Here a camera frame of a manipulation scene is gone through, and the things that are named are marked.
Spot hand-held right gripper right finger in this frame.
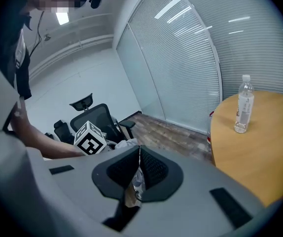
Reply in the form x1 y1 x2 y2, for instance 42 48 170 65
140 146 184 203

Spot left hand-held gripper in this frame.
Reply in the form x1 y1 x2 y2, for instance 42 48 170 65
73 120 117 157

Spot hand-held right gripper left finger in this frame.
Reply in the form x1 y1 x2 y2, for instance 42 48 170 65
91 145 142 202

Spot grey clothes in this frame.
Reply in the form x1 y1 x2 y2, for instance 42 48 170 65
114 138 147 203

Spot black mesh office chair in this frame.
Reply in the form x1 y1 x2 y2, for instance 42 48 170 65
69 92 136 145

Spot red label plastic bottle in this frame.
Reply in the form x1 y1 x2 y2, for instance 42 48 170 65
206 110 215 146

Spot round wooden table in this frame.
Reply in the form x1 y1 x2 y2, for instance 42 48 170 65
210 90 283 208

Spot white ceiling pipes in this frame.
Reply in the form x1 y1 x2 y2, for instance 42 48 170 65
29 35 114 79

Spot clear plastic water bottle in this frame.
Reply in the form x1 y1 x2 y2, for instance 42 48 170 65
234 74 255 134

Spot glass partition with blinds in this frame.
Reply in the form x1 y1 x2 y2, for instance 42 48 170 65
116 0 283 135

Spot grey backpack harness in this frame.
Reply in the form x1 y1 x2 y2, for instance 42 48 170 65
13 30 26 88

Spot ceiling light panel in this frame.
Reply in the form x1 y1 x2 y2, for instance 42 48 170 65
55 7 70 26

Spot person's black shirt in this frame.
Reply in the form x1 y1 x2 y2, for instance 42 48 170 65
0 0 33 101

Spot black head camera cable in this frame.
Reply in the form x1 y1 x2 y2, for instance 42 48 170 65
29 10 45 59

